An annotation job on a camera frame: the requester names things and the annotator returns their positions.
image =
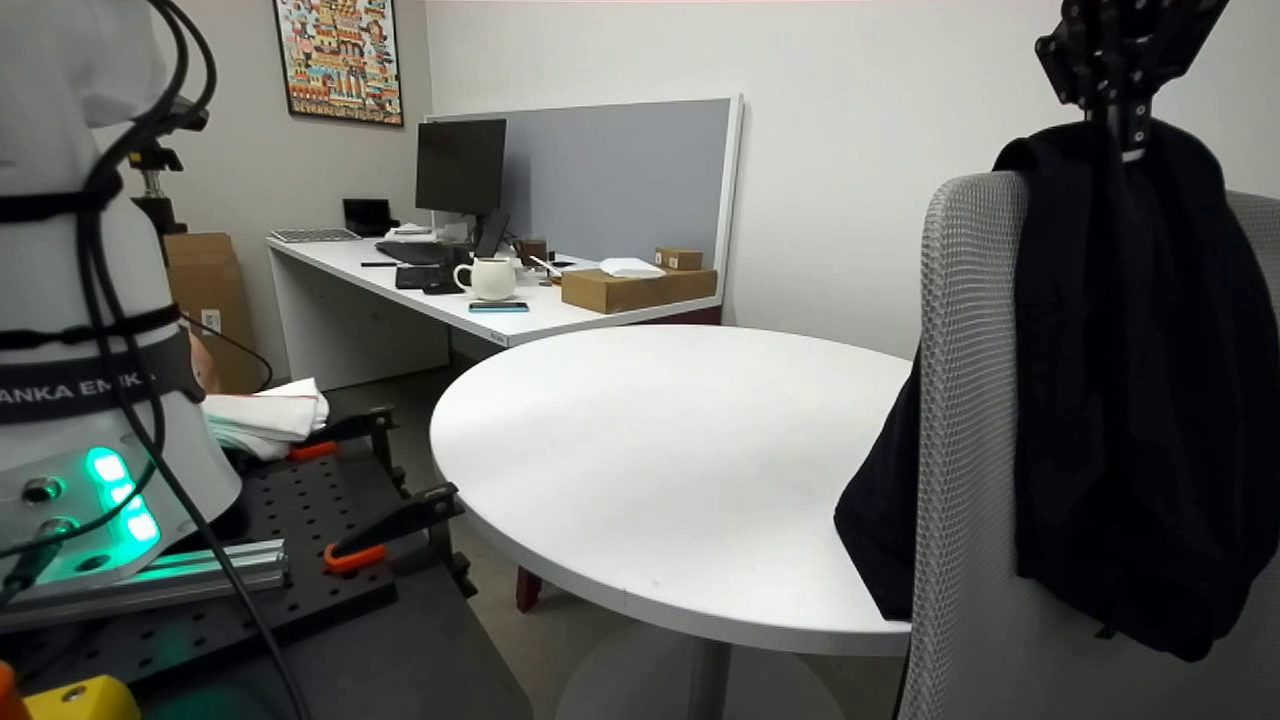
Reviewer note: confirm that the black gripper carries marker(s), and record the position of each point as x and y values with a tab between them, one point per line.
1121	55

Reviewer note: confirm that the black t-shirt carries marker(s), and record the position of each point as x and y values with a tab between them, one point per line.
1135	402

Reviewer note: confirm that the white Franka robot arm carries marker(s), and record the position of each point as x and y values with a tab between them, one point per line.
54	264

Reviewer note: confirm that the grey mesh office chair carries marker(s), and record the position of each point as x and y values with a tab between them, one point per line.
965	402

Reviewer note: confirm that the small cardboard box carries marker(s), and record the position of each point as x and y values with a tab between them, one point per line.
679	259

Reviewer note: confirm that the grey desk partition panel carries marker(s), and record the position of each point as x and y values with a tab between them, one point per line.
614	175

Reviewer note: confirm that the white paper item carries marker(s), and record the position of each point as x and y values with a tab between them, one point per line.
630	269

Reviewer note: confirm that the flat cardboard box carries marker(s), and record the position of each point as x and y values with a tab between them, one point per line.
633	291

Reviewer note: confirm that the dark flat book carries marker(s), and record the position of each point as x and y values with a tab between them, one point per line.
496	307

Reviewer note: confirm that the black computer monitor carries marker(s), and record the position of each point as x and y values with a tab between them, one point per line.
463	165

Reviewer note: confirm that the black desk object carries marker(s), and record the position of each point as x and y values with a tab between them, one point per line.
427	276

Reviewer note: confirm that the black keyboard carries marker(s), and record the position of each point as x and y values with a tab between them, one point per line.
418	248

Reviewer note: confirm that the reddish brown furniture foot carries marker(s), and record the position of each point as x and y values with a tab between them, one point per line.
530	588

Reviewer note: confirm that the small black desk device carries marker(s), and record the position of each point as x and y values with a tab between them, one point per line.
371	217

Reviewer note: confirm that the white office desk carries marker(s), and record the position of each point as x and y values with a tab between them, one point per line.
333	264

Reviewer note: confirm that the orange black bar clamp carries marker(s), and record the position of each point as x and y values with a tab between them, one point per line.
333	442
384	531

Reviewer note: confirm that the white crumpled cloth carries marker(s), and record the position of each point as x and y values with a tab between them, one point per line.
264	419

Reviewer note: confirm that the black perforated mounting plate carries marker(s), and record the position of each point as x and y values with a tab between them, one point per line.
294	534

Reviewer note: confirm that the tall brown cardboard box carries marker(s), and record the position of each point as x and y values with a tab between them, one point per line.
200	280

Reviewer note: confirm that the yellow plastic object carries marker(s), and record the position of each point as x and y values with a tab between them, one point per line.
81	697

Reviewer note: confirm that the orange plastic object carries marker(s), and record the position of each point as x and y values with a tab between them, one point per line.
9	694

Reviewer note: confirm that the colourful framed wall poster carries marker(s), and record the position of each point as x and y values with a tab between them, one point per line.
343	60

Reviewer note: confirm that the black camera tripod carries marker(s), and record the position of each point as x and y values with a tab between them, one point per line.
158	202

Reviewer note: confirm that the aluminium rail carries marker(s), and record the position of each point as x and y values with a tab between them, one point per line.
200	571

